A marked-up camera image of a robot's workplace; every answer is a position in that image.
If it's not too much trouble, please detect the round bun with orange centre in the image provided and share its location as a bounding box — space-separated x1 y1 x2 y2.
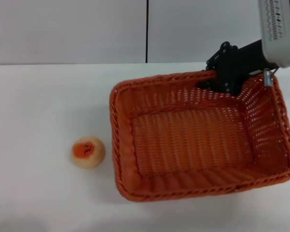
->
71 136 106 169

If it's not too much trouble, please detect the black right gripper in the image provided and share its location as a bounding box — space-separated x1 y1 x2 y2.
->
196 39 273 96

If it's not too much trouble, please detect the orange woven rectangular basket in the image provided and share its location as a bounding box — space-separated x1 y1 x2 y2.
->
108 70 290 203

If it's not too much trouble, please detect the silver cable connector plug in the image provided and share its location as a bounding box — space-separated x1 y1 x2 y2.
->
263 68 274 87

